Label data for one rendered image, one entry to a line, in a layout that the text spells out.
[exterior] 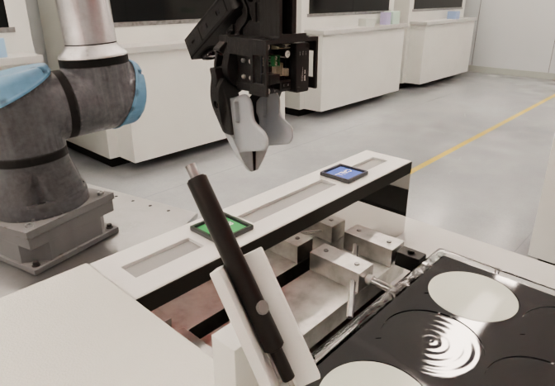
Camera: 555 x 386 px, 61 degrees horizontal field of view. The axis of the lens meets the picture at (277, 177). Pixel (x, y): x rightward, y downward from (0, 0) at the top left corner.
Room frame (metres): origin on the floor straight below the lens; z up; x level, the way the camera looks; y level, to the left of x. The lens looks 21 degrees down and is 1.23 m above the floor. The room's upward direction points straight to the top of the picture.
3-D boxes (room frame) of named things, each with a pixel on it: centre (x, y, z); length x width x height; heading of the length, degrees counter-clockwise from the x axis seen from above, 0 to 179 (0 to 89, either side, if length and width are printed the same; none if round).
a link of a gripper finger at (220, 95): (0.50, 0.05, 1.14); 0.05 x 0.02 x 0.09; 133
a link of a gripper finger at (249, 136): (0.49, 0.03, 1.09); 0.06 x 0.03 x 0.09; 43
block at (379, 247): (0.60, -0.14, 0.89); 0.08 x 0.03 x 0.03; 47
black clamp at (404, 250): (0.56, -0.18, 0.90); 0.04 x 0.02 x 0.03; 47
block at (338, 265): (0.54, -0.08, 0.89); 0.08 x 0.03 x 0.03; 47
